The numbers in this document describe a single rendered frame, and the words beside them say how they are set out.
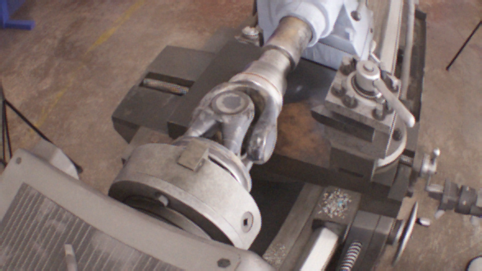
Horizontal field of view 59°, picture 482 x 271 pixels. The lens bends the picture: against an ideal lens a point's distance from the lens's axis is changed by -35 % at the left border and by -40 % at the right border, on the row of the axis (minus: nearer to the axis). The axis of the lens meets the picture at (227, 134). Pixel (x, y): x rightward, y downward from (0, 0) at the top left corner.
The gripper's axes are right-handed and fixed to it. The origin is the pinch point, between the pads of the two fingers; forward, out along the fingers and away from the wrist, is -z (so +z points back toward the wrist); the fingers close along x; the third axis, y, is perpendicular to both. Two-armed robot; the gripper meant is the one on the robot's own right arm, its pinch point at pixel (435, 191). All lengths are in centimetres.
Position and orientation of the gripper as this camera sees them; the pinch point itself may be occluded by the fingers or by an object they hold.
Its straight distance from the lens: 149.9
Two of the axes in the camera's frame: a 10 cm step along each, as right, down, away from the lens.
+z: 9.1, 2.7, -3.2
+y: 0.5, -8.3, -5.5
